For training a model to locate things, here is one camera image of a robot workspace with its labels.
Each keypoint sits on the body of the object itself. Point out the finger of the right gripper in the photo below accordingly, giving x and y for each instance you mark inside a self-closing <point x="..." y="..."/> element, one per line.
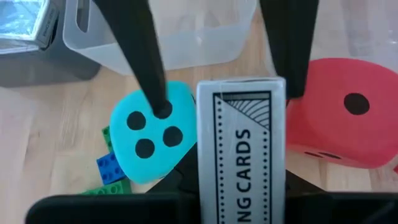
<point x="292" y="37"/>
<point x="136" y="46"/>

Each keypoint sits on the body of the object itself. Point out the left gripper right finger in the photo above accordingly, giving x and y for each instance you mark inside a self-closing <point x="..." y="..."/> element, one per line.
<point x="295" y="193"/>

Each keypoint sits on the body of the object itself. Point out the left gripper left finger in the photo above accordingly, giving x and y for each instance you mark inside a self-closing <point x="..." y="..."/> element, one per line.
<point x="186" y="180"/>

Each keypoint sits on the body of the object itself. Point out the teal foam die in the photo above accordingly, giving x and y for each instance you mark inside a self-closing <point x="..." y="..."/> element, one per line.
<point x="149" y="165"/>

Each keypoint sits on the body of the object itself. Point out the white playing card pack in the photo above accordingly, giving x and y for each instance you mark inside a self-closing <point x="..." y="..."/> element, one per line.
<point x="241" y="193"/>

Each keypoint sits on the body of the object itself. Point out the red foam die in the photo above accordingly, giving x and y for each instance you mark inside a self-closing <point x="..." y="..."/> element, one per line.
<point x="329" y="130"/>

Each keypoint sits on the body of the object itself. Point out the small blue studded brick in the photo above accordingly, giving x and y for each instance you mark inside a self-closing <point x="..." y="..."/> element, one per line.
<point x="110" y="169"/>

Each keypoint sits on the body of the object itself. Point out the long green studded brick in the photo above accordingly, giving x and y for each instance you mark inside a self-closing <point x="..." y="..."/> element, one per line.
<point x="109" y="188"/>

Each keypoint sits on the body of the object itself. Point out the silver playing card box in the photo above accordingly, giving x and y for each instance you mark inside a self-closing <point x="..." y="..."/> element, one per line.
<point x="21" y="18"/>

